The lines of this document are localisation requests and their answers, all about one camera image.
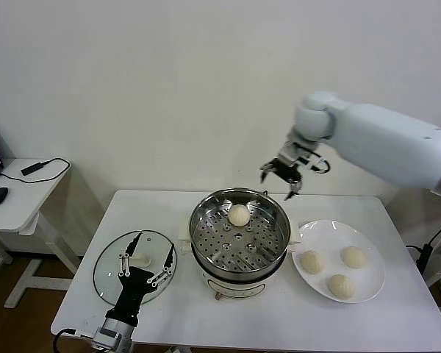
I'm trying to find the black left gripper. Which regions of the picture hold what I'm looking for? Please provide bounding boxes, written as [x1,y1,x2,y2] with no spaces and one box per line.
[106,232,176,327]

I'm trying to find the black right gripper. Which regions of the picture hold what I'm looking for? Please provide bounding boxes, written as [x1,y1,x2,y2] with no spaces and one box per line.
[259,158,303,202]

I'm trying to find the round glass pot lid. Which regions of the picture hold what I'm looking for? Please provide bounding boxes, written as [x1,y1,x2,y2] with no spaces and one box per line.
[93,229,178,308]

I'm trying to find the white steamed baozi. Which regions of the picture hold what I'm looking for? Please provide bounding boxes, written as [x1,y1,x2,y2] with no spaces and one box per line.
[227,204,250,227]
[301,250,326,275]
[340,245,368,270]
[327,274,356,301]

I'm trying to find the steel perforated steamer basket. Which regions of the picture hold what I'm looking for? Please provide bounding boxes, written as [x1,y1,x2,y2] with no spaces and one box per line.
[189,188,291,282]

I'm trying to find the white oval plate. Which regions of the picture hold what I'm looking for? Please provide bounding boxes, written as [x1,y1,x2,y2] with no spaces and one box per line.
[291,219,386,304]

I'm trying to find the white side desk with laptop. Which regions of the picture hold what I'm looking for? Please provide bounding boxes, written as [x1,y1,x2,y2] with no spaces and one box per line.
[0,157,82,310]

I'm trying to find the black usb dongle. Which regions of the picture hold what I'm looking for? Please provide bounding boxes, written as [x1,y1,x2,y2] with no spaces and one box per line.
[21,160,49,177]

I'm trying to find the black power adapter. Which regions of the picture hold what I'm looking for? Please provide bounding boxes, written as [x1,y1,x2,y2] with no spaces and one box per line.
[416,243,434,270]

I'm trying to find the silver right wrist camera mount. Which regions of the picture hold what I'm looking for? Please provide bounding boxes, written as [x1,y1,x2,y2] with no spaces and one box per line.
[279,138,331,174]

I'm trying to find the black dongle cable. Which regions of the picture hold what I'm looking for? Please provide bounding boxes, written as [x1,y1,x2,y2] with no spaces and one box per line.
[0,157,71,184]

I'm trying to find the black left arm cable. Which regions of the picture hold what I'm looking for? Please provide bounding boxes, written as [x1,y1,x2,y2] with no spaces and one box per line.
[53,327,96,353]

